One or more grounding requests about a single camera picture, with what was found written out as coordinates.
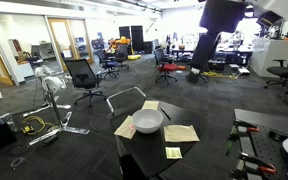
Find yellow extension cord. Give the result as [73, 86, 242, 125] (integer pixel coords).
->
[202, 70, 239, 81]

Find chrome tube frame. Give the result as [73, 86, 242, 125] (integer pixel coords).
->
[105, 86, 148, 118]

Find small black office chair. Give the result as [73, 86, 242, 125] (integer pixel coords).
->
[113, 48, 131, 71]

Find black clamp orange handle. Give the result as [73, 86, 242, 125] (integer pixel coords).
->
[229, 151, 279, 180]
[225, 119, 261, 157]

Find black mesh office chair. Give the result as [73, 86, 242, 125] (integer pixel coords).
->
[63, 58, 107, 108]

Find orange industrial robot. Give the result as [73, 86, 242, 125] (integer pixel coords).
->
[108, 36, 132, 52]

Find black armrest office chair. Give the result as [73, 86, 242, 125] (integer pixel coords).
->
[263, 44, 288, 95]

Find tan paper packet pink label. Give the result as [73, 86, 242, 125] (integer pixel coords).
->
[113, 114, 138, 140]

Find white plastic bowl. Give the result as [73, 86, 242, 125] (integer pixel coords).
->
[131, 108, 164, 135]

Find small brown paper napkin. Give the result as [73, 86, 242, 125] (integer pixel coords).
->
[141, 100, 160, 112]

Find dark wrist camera box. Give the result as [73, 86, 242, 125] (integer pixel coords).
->
[256, 10, 282, 28]

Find red seat office chair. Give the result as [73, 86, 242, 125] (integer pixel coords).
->
[152, 48, 179, 85]

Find black tall cabinet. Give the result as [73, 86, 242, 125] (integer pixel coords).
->
[118, 25, 145, 53]

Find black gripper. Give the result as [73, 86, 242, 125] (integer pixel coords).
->
[190, 0, 247, 72]

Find black perforated breadboard table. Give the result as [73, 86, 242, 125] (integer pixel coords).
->
[229, 108, 288, 180]

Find yellow-green printed packet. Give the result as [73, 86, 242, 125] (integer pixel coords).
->
[165, 146, 183, 160]

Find wooden framed glass door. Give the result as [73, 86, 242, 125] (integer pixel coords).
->
[47, 17, 94, 72]

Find white counter desk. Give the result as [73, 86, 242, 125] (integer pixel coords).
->
[249, 37, 288, 79]

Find grey coiled floor cable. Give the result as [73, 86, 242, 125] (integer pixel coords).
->
[10, 156, 29, 168]

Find white stand with metal base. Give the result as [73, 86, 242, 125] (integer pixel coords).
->
[22, 64, 91, 147]

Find large brown paper napkin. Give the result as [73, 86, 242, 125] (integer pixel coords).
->
[163, 124, 201, 144]

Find yellow floor cable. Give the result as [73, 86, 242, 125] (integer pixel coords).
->
[20, 114, 56, 136]

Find blue seat office chair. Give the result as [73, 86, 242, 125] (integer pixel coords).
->
[95, 49, 121, 80]

